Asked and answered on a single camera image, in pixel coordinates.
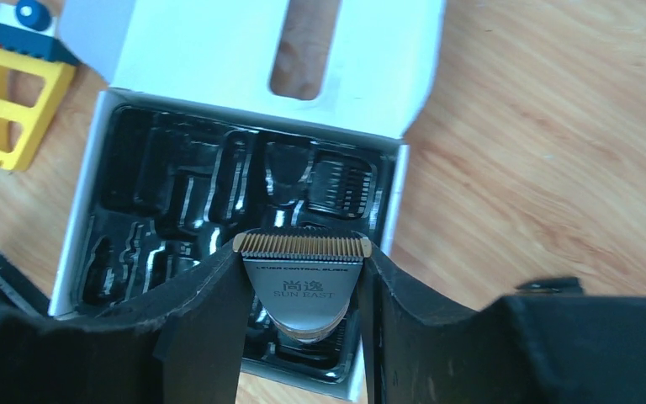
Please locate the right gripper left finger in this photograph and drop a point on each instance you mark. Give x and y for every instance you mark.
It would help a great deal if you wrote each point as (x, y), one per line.
(181, 342)

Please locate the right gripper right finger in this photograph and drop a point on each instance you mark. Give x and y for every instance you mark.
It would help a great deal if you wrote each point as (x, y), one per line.
(541, 347)

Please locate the black silver hair clipper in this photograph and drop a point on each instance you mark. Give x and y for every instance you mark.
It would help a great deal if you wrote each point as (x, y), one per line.
(303, 276)

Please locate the black clipper guard comb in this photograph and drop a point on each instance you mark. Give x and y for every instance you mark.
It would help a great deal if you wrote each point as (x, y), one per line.
(340, 186)

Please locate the white box with black tray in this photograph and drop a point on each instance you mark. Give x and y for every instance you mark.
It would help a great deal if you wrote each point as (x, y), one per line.
(189, 145)

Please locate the yellow plastic triangle toy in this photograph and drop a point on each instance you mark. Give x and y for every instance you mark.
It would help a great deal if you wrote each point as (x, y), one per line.
(23, 127)

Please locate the red blue toy block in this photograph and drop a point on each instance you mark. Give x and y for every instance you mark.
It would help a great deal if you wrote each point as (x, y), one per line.
(29, 28)

